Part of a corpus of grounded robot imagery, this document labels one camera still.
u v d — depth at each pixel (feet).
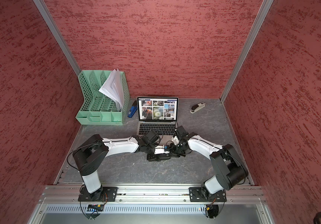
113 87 2.94
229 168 1.45
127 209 2.54
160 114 3.36
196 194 2.42
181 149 2.44
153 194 2.49
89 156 1.55
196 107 3.62
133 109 3.61
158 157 2.59
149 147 2.49
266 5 2.33
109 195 2.42
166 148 2.54
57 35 2.67
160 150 2.55
